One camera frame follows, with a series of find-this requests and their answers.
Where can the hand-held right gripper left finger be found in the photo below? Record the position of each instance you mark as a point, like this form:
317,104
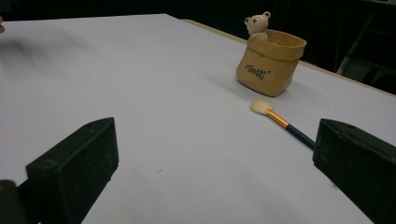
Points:
74,168

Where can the wooden spoon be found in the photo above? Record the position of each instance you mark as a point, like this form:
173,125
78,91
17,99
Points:
277,118

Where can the tan bear pen holder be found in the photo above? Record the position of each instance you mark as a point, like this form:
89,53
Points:
267,68

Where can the white table mat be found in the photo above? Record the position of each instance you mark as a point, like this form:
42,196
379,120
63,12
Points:
186,93

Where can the black folding chair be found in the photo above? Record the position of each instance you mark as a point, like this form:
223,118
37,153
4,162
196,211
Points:
367,68

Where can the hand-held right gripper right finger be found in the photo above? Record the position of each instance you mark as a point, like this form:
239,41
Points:
358,161

